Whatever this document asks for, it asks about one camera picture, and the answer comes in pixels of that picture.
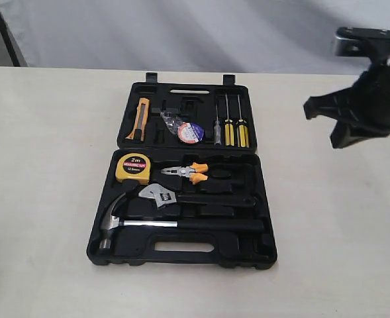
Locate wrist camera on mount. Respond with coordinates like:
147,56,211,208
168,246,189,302
332,26,390,63

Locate yellow tape measure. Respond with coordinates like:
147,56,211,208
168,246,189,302
115,153,151,186

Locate black plastic tool case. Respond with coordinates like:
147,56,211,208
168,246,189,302
86,73,277,270

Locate orange utility knife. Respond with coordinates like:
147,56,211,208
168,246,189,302
126,97,150,142

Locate clear voltage tester screwdriver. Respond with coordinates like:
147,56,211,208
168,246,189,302
214,101,222,145

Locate yellow black screwdriver left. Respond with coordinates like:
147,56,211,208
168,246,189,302
224,94,234,146

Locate adjustable wrench black handle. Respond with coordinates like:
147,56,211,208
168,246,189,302
138,184,256,208

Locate black electrical tape roll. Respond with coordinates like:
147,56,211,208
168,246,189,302
160,111,205,144

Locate black stand pole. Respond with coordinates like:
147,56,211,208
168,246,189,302
0,12,21,67

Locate yellow black screwdriver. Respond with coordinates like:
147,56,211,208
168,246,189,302
236,95,249,148
224,94,234,146

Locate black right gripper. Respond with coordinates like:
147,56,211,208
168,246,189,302
303,56,390,149

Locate orange handled pliers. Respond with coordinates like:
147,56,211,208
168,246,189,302
161,162,209,185

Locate claw hammer black grip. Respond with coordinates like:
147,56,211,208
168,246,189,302
99,192,264,251

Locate yellow black screwdriver right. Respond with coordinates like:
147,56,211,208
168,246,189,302
236,95,249,148

